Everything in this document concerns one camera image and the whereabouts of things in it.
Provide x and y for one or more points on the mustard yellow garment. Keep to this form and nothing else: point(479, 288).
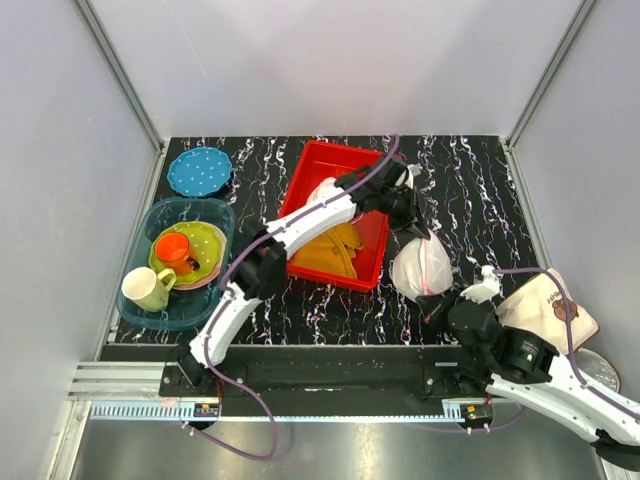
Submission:
point(331, 252)

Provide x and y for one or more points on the silver round coaster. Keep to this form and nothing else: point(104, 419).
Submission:
point(597, 367)

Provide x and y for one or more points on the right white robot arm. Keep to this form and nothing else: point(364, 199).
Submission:
point(515, 364)

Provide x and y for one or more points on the beige bear pouch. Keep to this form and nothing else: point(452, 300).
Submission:
point(538, 307)

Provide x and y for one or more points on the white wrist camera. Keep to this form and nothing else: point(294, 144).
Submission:
point(411, 172)
point(484, 290)

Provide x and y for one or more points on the clear blue plastic tub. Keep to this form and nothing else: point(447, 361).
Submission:
point(186, 308)

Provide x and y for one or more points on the red plastic bin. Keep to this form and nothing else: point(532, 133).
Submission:
point(318, 161)

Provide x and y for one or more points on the pink plate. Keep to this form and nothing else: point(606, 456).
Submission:
point(209, 251)

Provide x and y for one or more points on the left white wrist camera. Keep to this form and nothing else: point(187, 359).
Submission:
point(411, 172)

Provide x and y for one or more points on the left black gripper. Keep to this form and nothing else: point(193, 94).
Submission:
point(417, 227)

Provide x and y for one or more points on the cream yellow mug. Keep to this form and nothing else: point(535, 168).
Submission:
point(147, 289)

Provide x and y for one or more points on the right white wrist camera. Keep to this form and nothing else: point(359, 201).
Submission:
point(484, 290)

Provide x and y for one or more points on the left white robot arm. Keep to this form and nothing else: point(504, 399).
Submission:
point(260, 270)

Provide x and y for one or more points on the white pink bra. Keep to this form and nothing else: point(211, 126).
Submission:
point(326, 189)

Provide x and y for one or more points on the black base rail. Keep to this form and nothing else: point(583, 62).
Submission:
point(327, 382)

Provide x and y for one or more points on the white pink mesh laundry bag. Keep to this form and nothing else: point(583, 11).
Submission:
point(422, 268)

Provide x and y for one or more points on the blue polka dot plate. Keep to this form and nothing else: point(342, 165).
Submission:
point(199, 172)

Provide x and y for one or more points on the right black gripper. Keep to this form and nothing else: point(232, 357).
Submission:
point(431, 307)

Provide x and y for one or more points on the orange cup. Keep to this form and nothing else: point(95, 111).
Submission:
point(175, 251)

